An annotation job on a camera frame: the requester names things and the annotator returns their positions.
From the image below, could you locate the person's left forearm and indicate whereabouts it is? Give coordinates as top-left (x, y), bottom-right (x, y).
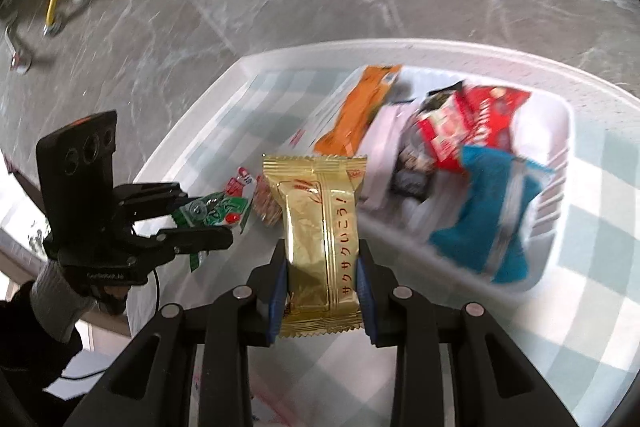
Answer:
top-left (0, 259), bottom-right (99, 408)

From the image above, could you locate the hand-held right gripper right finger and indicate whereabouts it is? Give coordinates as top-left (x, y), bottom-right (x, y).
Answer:
top-left (357, 239), bottom-right (576, 427)

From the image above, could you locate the person's left hand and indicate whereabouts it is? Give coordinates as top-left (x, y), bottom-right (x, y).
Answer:
top-left (86, 283), bottom-right (129, 316)

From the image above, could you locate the gold snack packet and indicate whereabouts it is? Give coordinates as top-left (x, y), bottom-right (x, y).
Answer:
top-left (262, 153), bottom-right (369, 339)

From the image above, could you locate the teal snack packet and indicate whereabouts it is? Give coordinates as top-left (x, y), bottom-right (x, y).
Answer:
top-left (429, 145), bottom-right (557, 286)

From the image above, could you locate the green snack packet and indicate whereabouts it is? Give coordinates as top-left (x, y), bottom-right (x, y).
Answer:
top-left (171, 166), bottom-right (259, 274)

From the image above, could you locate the orange snack packet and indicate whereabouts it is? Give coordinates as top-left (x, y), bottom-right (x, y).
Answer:
top-left (314, 64), bottom-right (404, 156)

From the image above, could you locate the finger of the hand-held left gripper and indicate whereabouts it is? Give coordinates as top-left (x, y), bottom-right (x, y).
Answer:
top-left (131, 224), bottom-right (235, 266)
top-left (112, 181), bottom-right (190, 229)

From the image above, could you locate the white paper sheet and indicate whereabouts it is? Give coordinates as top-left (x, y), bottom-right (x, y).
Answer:
top-left (46, 346), bottom-right (132, 404)

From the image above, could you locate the red and white snack packet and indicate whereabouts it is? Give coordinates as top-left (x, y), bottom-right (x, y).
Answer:
top-left (414, 94), bottom-right (482, 174)

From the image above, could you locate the white plastic tray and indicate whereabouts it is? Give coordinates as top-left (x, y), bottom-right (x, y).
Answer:
top-left (287, 56), bottom-right (574, 294)

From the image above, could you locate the checked tablecloth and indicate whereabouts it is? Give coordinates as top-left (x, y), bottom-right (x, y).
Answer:
top-left (127, 38), bottom-right (640, 427)

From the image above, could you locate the pink snack packet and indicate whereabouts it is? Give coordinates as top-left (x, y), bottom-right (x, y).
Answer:
top-left (359, 102), bottom-right (427, 214)

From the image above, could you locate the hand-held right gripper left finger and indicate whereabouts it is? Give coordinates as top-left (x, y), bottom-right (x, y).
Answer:
top-left (65, 239), bottom-right (291, 427)

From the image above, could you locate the black snack packet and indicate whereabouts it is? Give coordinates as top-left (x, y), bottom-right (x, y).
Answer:
top-left (389, 79), bottom-right (469, 208)

